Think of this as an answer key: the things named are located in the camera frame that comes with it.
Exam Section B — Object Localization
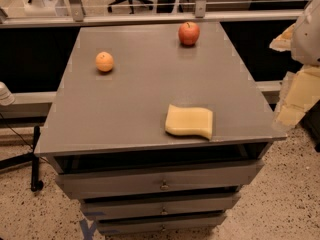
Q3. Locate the black tripod stand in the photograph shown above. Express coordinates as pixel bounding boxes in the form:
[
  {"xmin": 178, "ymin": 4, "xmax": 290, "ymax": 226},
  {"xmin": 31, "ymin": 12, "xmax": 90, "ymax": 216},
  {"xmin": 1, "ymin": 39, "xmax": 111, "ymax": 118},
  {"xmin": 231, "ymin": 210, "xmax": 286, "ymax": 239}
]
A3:
[{"xmin": 0, "ymin": 126, "xmax": 44, "ymax": 192}]

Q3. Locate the blue floor tape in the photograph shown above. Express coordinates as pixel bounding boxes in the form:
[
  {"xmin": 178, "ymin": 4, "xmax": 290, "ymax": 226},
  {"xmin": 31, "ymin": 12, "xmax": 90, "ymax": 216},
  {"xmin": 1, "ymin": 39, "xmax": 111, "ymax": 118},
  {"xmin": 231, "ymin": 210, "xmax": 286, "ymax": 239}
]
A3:
[{"xmin": 77, "ymin": 214, "xmax": 106, "ymax": 240}]

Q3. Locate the grey drawer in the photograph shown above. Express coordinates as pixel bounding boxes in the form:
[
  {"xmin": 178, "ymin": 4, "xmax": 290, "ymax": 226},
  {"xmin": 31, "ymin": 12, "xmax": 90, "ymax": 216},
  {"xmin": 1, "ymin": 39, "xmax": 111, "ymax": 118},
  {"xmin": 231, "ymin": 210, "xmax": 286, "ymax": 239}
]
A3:
[
  {"xmin": 97, "ymin": 212, "xmax": 226, "ymax": 235},
  {"xmin": 56, "ymin": 160, "xmax": 264, "ymax": 199},
  {"xmin": 81, "ymin": 193, "xmax": 240, "ymax": 220}
]

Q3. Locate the red apple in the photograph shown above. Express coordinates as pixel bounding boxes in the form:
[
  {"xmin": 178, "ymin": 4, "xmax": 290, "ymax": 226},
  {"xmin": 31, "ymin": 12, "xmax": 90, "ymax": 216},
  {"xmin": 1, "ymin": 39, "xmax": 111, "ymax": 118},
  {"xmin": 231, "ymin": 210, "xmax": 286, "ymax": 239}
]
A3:
[{"xmin": 178, "ymin": 22, "xmax": 200, "ymax": 46}]

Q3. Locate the top grey drawer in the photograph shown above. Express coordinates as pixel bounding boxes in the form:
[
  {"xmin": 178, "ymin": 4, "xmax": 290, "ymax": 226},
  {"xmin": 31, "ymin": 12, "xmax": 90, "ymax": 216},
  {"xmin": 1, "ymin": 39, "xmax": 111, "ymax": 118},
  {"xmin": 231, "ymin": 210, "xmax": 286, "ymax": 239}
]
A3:
[{"xmin": 56, "ymin": 160, "xmax": 264, "ymax": 199}]

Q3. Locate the grey drawer cabinet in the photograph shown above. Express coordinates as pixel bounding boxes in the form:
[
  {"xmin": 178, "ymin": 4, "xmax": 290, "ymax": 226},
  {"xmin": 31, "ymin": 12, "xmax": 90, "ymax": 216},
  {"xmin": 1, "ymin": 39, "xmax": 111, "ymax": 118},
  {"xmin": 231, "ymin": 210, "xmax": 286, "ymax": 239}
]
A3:
[{"xmin": 34, "ymin": 21, "xmax": 288, "ymax": 237}]

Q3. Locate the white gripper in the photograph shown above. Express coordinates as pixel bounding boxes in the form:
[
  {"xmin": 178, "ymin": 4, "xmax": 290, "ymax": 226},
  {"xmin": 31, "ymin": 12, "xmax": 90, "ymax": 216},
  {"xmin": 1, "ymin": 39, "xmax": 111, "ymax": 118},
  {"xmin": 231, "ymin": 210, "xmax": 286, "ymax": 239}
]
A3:
[{"xmin": 269, "ymin": 0, "xmax": 320, "ymax": 131}]

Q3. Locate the white device on left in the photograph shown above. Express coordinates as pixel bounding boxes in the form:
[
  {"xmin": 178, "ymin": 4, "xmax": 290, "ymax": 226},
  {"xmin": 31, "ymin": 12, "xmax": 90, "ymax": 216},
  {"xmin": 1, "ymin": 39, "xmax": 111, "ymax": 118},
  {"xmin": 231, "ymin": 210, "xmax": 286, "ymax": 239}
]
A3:
[{"xmin": 0, "ymin": 82, "xmax": 15, "ymax": 106}]

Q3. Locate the orange fruit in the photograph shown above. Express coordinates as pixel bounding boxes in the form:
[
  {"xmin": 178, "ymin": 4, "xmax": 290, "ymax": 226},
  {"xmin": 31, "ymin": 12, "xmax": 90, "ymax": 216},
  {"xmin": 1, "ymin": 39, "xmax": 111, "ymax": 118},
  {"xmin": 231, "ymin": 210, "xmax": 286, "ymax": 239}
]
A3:
[{"xmin": 95, "ymin": 52, "xmax": 114, "ymax": 72}]

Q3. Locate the bottom grey drawer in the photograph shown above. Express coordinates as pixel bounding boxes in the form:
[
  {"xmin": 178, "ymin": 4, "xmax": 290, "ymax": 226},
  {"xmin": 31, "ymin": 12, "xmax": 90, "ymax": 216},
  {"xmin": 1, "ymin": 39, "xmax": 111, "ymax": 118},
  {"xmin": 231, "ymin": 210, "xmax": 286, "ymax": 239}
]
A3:
[{"xmin": 97, "ymin": 212, "xmax": 226, "ymax": 235}]

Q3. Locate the middle grey drawer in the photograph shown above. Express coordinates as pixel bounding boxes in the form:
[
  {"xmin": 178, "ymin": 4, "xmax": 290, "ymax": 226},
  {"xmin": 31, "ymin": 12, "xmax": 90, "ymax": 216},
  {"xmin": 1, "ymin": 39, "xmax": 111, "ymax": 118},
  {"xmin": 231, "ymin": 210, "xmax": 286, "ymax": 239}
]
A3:
[{"xmin": 81, "ymin": 193, "xmax": 240, "ymax": 220}]

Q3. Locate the yellow sponge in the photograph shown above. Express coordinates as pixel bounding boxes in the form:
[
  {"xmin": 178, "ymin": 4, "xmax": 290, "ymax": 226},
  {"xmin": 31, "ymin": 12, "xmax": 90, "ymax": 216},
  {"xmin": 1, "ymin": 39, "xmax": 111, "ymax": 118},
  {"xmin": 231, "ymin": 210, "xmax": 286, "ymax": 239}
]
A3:
[{"xmin": 165, "ymin": 105, "xmax": 213, "ymax": 140}]

